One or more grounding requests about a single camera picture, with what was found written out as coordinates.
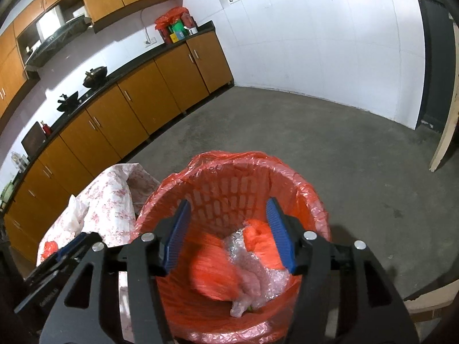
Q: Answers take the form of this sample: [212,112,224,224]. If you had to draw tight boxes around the pale wooden plank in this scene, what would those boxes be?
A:
[429,21,459,173]

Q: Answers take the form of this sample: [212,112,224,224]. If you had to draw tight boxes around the red lined waste basket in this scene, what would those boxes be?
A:
[130,150,333,344]

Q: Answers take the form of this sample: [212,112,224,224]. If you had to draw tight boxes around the brown cardboard sheet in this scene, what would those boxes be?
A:
[403,276,459,325]

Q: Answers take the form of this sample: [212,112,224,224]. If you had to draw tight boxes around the white plastic bag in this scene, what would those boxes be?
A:
[65,194,90,233]

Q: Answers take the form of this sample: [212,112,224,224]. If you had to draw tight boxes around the black countertop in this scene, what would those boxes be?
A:
[0,21,216,216]

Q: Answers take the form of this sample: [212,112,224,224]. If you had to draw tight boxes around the black range hood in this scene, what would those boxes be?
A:
[16,5,94,69]

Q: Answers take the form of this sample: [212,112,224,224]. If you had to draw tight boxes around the clear bubble wrap sheet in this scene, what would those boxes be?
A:
[222,229,291,318]

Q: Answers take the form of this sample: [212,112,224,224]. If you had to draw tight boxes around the dark door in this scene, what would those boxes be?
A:
[409,0,459,133]

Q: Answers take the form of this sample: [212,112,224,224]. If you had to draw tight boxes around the red bag of groceries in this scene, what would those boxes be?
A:
[155,6,196,44]

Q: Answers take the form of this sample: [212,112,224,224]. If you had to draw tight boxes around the floral tablecloth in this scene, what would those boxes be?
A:
[38,163,160,259]

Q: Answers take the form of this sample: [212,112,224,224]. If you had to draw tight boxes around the green basin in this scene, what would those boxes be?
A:
[1,179,15,203]

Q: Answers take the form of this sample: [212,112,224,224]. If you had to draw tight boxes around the black wok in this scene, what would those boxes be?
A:
[57,91,80,112]

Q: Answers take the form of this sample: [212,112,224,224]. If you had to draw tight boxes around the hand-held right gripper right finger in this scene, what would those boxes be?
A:
[266,197,418,344]

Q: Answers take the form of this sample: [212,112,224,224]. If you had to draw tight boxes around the dark wooden cutting board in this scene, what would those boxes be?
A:
[21,122,47,156]

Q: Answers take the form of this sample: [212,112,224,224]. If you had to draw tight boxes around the black pot with lid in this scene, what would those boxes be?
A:
[82,65,108,88]

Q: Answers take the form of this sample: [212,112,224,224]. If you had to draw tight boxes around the wooden lower cabinets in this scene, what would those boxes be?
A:
[3,32,234,262]

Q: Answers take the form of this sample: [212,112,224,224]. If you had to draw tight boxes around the white cable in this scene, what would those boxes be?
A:
[140,7,151,42]

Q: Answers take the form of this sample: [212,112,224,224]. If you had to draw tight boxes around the red plastic basket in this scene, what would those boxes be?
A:
[131,151,332,344]

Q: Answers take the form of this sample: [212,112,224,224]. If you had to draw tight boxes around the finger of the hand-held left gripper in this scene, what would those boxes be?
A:
[54,232,90,262]

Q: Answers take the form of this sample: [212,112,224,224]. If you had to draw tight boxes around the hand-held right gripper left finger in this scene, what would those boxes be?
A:
[39,200,192,344]

